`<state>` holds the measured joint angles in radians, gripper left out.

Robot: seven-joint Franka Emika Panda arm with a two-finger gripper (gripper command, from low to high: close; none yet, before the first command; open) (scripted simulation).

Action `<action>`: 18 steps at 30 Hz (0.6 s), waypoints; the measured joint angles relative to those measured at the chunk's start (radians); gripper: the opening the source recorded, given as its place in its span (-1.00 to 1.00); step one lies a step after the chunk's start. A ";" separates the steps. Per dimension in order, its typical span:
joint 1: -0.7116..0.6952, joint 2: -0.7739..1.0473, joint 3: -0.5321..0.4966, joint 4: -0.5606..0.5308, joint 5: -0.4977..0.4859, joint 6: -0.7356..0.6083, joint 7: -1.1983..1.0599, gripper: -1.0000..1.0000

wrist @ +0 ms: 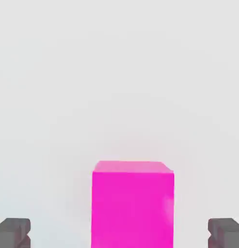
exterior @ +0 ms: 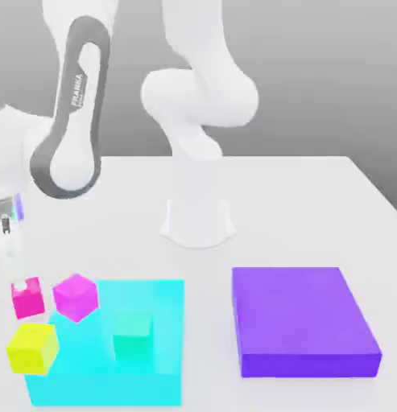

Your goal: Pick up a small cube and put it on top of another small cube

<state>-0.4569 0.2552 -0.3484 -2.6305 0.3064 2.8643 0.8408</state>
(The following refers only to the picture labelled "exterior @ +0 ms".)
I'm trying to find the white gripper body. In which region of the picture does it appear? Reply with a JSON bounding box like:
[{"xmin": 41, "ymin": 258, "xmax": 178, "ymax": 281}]
[{"xmin": 0, "ymin": 224, "xmax": 27, "ymax": 284}]

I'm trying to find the small hot pink cube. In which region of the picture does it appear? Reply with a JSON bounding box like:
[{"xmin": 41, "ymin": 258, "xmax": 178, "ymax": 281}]
[{"xmin": 10, "ymin": 275, "xmax": 47, "ymax": 320}]

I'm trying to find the small magenta cube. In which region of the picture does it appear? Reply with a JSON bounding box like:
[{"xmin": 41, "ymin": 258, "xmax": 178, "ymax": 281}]
[{"xmin": 52, "ymin": 272, "xmax": 100, "ymax": 324}]

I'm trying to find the small yellow cube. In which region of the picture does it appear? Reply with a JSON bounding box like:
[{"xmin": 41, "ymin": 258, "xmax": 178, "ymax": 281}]
[{"xmin": 6, "ymin": 322, "xmax": 60, "ymax": 377}]

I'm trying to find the small teal cube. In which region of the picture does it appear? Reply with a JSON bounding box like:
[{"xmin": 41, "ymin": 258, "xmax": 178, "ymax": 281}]
[{"xmin": 112, "ymin": 311, "xmax": 154, "ymax": 362}]

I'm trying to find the large cyan box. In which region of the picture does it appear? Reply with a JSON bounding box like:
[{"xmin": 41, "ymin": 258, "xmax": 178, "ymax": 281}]
[{"xmin": 23, "ymin": 278, "xmax": 185, "ymax": 408}]

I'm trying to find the large purple box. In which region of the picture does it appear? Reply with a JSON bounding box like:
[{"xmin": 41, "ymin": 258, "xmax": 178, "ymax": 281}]
[{"xmin": 231, "ymin": 266, "xmax": 383, "ymax": 379}]

